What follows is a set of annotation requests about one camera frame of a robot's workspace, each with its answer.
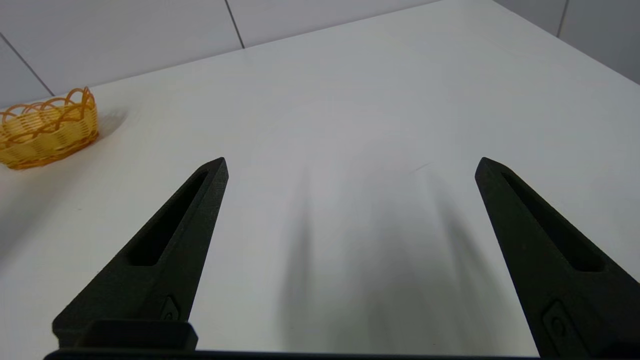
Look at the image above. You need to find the yellow woven plastic basket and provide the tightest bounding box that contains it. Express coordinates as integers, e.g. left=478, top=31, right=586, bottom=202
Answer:
left=0, top=86, right=99, bottom=171

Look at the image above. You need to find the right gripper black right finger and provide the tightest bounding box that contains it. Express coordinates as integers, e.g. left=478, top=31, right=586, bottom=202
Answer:
left=474, top=157, right=640, bottom=360

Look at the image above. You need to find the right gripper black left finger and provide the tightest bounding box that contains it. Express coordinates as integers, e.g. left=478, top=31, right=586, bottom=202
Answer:
left=52, top=157, right=230, bottom=349

